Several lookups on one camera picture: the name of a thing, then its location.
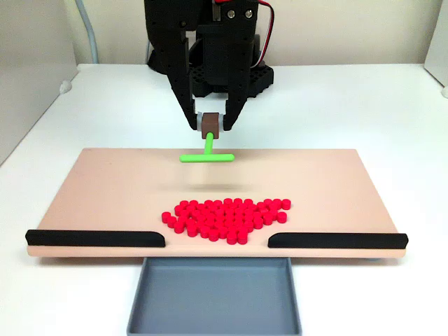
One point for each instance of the green T-shaped pusher tool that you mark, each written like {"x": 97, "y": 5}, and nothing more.
{"x": 209, "y": 122}

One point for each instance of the red cylindrical granule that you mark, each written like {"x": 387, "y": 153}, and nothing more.
{"x": 219, "y": 226}
{"x": 257, "y": 214}
{"x": 232, "y": 209}
{"x": 241, "y": 238}
{"x": 196, "y": 220}
{"x": 210, "y": 214}
{"x": 260, "y": 222}
{"x": 286, "y": 203}
{"x": 189, "y": 209}
{"x": 179, "y": 227}
{"x": 178, "y": 209}
{"x": 250, "y": 209}
{"x": 224, "y": 208}
{"x": 204, "y": 232}
{"x": 200, "y": 226}
{"x": 261, "y": 204}
{"x": 210, "y": 226}
{"x": 183, "y": 203}
{"x": 229, "y": 214}
{"x": 192, "y": 231}
{"x": 218, "y": 203}
{"x": 241, "y": 231}
{"x": 192, "y": 203}
{"x": 213, "y": 235}
{"x": 215, "y": 209}
{"x": 238, "y": 226}
{"x": 229, "y": 226}
{"x": 166, "y": 216}
{"x": 186, "y": 220}
{"x": 248, "y": 214}
{"x": 232, "y": 231}
{"x": 249, "y": 228}
{"x": 171, "y": 222}
{"x": 228, "y": 201}
{"x": 223, "y": 232}
{"x": 182, "y": 214}
{"x": 206, "y": 209}
{"x": 190, "y": 225}
{"x": 238, "y": 201}
{"x": 267, "y": 217}
{"x": 238, "y": 214}
{"x": 277, "y": 202}
{"x": 198, "y": 210}
{"x": 259, "y": 209}
{"x": 220, "y": 214}
{"x": 272, "y": 208}
{"x": 209, "y": 203}
{"x": 241, "y": 209}
{"x": 201, "y": 214}
{"x": 268, "y": 202}
{"x": 248, "y": 202}
{"x": 281, "y": 216}
{"x": 231, "y": 239}

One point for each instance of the beige flat board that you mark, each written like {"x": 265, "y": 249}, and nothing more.
{"x": 105, "y": 182}

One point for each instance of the grey shallow tray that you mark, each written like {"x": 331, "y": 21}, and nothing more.
{"x": 213, "y": 297}

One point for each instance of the white blob on wall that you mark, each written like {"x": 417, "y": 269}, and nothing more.
{"x": 65, "y": 86}
{"x": 444, "y": 91}

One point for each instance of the black board edge rail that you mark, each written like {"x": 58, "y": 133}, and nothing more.
{"x": 94, "y": 238}
{"x": 336, "y": 241}

